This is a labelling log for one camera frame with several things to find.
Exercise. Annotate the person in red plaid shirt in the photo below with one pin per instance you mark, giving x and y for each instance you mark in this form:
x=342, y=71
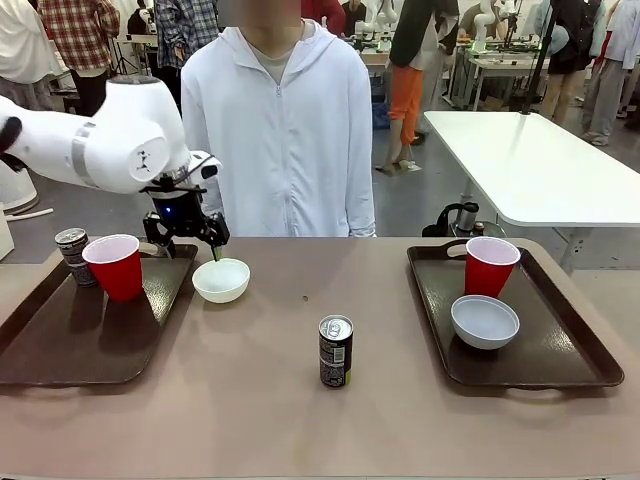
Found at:
x=80, y=30

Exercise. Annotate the person in light blue shirt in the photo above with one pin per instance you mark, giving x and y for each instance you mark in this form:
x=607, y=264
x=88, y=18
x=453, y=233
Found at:
x=620, y=50

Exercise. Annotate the black grey floor machine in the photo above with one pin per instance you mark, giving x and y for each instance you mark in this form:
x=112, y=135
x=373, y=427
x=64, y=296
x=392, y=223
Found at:
x=462, y=220

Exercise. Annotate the black soda can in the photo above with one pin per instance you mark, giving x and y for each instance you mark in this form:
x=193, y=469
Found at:
x=72, y=255
x=335, y=355

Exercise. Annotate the red plastic cup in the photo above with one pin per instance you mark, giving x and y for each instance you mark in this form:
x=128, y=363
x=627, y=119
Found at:
x=487, y=280
x=117, y=280

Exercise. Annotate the brown plastic tray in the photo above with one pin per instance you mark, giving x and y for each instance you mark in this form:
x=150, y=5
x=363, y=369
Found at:
x=550, y=345
x=60, y=345

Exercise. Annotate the person in white hoodie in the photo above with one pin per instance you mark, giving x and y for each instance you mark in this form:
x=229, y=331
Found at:
x=280, y=150

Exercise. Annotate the background workbench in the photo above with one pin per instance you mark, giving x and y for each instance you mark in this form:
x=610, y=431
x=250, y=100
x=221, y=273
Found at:
x=500, y=55

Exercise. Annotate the white tube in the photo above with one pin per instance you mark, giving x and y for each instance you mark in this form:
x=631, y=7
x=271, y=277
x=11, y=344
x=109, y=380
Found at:
x=30, y=214

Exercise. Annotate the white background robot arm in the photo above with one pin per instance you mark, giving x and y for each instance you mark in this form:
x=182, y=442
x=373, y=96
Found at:
x=482, y=25
x=372, y=15

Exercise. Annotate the person in white clothes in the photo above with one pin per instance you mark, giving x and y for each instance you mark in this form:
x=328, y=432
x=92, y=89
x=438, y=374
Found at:
x=20, y=45

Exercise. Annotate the person in dark jacket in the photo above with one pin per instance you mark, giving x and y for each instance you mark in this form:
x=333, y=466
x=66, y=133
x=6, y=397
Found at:
x=570, y=50

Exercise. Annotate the person in orange trousers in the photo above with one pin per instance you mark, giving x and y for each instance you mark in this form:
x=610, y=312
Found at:
x=405, y=95

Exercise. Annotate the white folding table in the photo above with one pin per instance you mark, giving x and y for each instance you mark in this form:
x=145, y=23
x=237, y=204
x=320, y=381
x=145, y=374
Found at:
x=525, y=165

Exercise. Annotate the black tripod pole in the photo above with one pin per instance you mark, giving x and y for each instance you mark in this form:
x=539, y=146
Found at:
x=539, y=65

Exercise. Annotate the person's left forearm white sleeve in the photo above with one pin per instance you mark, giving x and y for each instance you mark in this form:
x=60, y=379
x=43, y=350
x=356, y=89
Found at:
x=361, y=200

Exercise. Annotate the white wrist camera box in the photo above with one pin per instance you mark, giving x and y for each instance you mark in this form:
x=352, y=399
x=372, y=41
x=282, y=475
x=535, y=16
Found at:
x=207, y=167

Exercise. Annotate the person in dark plaid shirt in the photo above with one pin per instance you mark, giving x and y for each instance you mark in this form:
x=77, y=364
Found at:
x=175, y=30

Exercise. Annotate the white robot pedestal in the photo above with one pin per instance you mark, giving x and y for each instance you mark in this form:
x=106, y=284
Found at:
x=15, y=192

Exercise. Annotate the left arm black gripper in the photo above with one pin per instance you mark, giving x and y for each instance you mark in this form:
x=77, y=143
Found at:
x=177, y=210

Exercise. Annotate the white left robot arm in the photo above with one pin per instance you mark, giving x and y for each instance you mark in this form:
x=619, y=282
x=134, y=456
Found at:
x=100, y=140

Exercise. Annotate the white plastic bowl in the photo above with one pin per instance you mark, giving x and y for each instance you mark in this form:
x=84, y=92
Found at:
x=220, y=287
x=485, y=325

